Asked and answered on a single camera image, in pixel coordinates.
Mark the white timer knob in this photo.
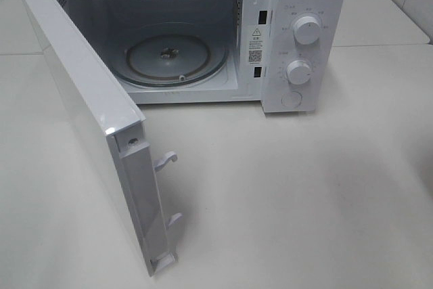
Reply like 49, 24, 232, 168
286, 60, 312, 85

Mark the round white door button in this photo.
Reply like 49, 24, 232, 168
281, 91, 302, 110

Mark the white microwave door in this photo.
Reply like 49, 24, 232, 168
23, 0, 180, 275

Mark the white microwave oven body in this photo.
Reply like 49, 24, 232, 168
58, 0, 343, 113

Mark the upper white power knob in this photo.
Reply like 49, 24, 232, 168
292, 14, 321, 45

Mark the glass microwave turntable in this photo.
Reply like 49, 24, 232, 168
109, 22, 229, 88

